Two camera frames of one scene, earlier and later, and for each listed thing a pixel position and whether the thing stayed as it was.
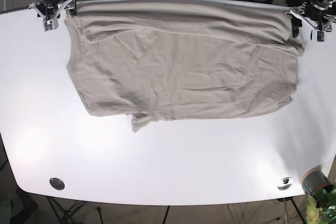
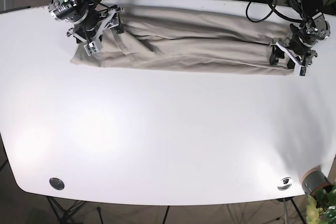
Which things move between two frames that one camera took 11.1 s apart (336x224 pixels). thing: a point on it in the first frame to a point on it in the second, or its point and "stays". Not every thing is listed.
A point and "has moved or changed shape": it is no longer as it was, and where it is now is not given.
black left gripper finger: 296,23 to 277,51
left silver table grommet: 57,183 stays
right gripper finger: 48,24 to 91,48
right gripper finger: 72,7 to 111,16
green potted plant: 321,207 stays
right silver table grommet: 285,183 stays
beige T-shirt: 160,61 has moved or changed shape
